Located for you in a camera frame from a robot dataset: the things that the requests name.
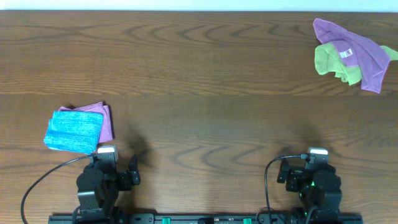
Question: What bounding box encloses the purple cloth with label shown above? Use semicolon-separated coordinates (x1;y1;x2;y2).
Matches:
313;18;397;93

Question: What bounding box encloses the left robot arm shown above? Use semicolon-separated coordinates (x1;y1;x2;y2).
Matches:
72;152;141;224

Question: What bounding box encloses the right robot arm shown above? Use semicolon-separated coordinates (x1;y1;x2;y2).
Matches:
277;152;342;224

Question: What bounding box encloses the folded purple cloth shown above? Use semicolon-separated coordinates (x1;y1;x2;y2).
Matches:
58;102;113;143

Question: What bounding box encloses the folded blue cloth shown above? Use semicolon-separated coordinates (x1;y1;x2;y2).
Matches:
44;111;103;154

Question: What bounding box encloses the green cloth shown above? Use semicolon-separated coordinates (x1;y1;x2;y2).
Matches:
315;40;397;93

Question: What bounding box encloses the right black cable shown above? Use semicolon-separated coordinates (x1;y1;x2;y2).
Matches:
255;154;308;224

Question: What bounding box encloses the black cable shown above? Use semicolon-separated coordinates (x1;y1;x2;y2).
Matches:
20;154;96;224
255;154;308;224

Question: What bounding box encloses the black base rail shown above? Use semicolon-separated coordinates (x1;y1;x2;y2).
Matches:
48;213;364;224

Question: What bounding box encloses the left black cable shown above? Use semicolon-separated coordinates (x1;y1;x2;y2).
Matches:
20;154;96;224

